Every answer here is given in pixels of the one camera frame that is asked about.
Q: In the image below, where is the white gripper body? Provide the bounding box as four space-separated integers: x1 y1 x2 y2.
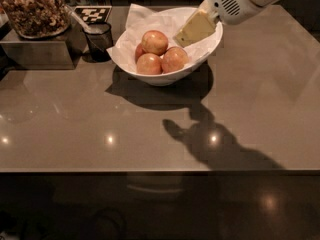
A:
199 0 264 25

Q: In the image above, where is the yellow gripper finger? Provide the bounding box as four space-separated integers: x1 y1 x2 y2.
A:
173 10 216 47

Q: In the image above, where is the red-yellow apple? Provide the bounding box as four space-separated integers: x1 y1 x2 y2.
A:
141 30 169 56
161 47 189 73
136 53 162 75

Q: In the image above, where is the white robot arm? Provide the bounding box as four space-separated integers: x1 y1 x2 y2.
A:
173 0 280 47

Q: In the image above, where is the white bowl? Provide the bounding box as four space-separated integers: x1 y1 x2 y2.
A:
109 6 224 87

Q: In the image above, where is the hidden back red apple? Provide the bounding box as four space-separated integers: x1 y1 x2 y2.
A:
135 43 145 61

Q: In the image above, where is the white paper liner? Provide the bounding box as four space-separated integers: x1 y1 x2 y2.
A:
106 3 222 72

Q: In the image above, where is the black mesh cup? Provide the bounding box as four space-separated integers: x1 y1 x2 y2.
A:
84 22 113 62

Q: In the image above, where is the black white marker card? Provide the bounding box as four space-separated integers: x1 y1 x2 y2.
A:
74 6 112 24

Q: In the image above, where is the white utensil in cup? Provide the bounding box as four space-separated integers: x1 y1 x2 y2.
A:
64 5 91 33

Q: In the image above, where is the glass jar of snacks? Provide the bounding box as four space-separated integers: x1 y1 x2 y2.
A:
0 0 70 39

